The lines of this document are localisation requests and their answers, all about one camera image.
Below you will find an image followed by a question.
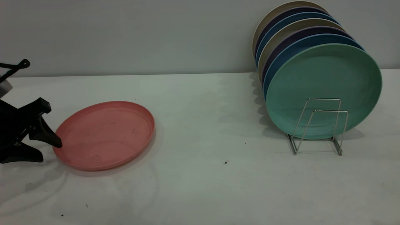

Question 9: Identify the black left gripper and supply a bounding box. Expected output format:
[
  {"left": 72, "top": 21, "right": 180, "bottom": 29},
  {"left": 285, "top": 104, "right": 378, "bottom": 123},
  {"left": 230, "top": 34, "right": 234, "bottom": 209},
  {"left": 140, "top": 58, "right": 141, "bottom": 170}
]
[{"left": 0, "top": 97, "right": 62, "bottom": 164}]

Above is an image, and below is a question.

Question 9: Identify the pink round plate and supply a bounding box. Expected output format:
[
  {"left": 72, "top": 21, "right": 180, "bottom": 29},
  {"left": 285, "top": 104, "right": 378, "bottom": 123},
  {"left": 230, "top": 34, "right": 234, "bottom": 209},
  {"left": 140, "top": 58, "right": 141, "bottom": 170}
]
[{"left": 52, "top": 101, "right": 155, "bottom": 171}]

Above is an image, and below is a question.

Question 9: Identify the beige round plate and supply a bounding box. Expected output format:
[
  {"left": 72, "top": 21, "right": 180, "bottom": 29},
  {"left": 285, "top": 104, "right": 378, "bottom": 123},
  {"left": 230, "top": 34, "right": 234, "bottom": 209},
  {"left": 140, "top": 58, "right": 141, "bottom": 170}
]
[
  {"left": 257, "top": 18, "right": 346, "bottom": 83},
  {"left": 252, "top": 1, "right": 328, "bottom": 60}
]

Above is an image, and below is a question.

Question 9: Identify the purple round plate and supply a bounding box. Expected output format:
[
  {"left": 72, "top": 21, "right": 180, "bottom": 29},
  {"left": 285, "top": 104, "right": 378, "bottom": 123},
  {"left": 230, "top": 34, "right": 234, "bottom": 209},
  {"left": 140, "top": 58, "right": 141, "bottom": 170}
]
[
  {"left": 254, "top": 7, "right": 328, "bottom": 58},
  {"left": 261, "top": 27, "right": 353, "bottom": 85}
]

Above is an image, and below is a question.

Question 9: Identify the blue round plate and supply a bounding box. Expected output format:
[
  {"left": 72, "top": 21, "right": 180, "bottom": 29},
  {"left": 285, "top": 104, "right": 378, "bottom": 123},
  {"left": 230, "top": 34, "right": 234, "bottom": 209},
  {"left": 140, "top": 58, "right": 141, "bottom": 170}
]
[
  {"left": 263, "top": 34, "right": 365, "bottom": 100},
  {"left": 256, "top": 12, "right": 339, "bottom": 68}
]

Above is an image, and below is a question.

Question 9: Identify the green round plate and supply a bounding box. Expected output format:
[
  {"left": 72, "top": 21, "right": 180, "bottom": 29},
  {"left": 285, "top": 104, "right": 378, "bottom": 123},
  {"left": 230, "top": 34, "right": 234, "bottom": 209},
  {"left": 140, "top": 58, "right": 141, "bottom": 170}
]
[{"left": 266, "top": 44, "right": 382, "bottom": 140}]

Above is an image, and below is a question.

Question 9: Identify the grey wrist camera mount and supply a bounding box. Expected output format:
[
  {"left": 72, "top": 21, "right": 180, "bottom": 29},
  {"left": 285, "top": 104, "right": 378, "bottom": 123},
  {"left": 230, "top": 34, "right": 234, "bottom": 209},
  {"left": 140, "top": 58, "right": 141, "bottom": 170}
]
[{"left": 0, "top": 80, "right": 13, "bottom": 98}]

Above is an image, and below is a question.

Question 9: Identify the black cable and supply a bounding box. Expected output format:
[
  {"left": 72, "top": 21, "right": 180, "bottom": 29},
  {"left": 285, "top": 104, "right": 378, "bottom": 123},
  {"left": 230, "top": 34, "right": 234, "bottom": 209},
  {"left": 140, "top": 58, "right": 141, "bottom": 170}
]
[{"left": 0, "top": 59, "right": 31, "bottom": 83}]

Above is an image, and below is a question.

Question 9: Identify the metal wire plate rack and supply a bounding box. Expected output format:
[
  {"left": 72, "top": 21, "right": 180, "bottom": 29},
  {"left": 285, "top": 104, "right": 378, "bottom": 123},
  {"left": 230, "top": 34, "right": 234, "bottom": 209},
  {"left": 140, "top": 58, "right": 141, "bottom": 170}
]
[{"left": 287, "top": 98, "right": 349, "bottom": 157}]

